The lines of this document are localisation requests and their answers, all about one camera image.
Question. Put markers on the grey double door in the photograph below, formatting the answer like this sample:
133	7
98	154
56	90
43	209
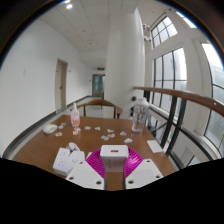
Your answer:
98	85

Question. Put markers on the white charger block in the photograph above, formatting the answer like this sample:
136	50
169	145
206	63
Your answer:
114	158

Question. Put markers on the green exit sign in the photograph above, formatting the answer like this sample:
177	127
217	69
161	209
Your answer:
100	68

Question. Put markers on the arched black-framed window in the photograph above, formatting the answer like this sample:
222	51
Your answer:
163	31

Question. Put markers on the small colourful sticker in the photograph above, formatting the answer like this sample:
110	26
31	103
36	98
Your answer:
76	132
123	133
111	135
128	140
110	130
105	137
97	128
77	129
63	124
58	134
87	127
60	127

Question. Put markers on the round ceiling light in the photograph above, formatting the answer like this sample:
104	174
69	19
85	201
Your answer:
69	6

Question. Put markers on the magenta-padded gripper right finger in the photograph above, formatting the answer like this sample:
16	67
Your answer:
143	171

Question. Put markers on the white computer mouse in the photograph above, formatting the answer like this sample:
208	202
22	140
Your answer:
50	128

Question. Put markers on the white power strip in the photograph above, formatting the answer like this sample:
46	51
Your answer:
65	161

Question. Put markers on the large black-framed window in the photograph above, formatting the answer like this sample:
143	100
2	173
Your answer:
170	80

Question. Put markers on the white paper card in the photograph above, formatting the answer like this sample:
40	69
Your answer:
155	146

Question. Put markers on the wooden chair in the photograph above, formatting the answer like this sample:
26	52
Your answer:
100	102

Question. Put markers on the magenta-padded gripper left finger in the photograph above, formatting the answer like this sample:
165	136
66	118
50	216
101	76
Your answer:
85	173

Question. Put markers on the white bottle with orange label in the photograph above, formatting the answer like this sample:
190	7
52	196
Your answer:
75	116

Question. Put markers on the wooden handrail with black balusters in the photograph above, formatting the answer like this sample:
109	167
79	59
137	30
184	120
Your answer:
186	95

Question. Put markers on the beige door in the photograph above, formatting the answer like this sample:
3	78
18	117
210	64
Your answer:
61	85

